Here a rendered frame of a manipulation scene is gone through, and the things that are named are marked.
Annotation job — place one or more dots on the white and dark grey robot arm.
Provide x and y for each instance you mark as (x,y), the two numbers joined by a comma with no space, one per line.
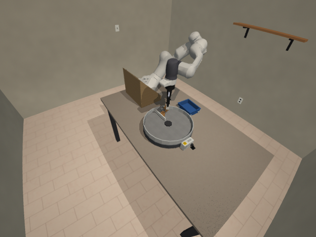
(171,65)

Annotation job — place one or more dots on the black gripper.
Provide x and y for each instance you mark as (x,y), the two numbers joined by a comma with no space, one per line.
(169,91)

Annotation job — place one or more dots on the blue open crate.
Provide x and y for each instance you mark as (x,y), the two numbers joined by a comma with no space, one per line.
(190,107)

